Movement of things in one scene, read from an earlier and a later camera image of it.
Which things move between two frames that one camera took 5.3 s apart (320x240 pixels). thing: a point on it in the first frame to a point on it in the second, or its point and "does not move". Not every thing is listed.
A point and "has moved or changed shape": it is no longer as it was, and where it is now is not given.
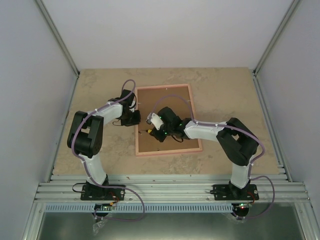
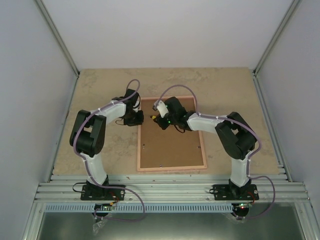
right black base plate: x=228 y=192 does not move
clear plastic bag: x=96 y=226 does not move
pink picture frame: x=152 y=99 has moved or changed shape
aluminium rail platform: x=172 y=189 does not move
